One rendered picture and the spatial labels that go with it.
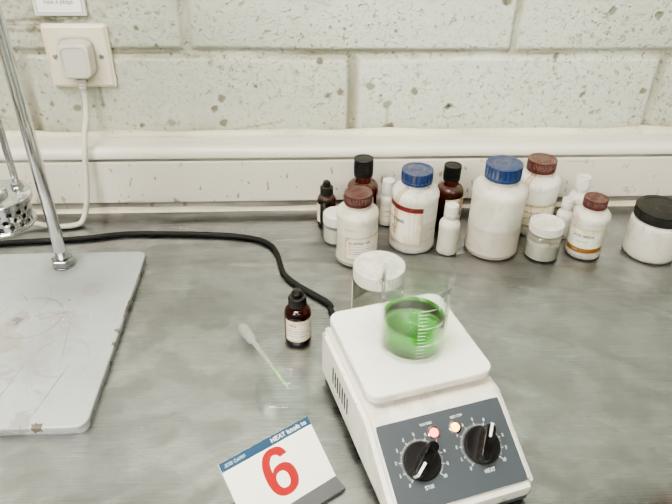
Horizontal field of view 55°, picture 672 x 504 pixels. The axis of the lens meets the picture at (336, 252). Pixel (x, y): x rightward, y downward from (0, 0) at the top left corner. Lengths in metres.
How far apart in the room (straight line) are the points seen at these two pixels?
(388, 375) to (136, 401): 0.27
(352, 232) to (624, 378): 0.35
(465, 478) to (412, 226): 0.39
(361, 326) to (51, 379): 0.32
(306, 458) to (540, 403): 0.25
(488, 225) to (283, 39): 0.37
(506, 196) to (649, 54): 0.33
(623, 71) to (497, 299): 0.40
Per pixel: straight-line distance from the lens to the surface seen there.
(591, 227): 0.90
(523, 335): 0.78
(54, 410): 0.70
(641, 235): 0.94
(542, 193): 0.92
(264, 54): 0.93
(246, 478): 0.58
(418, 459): 0.56
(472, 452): 0.58
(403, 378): 0.57
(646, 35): 1.03
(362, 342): 0.60
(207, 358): 0.72
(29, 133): 0.81
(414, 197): 0.83
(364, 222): 0.81
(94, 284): 0.85
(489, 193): 0.84
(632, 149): 1.04
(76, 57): 0.94
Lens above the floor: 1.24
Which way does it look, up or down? 34 degrees down
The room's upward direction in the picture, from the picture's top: 1 degrees clockwise
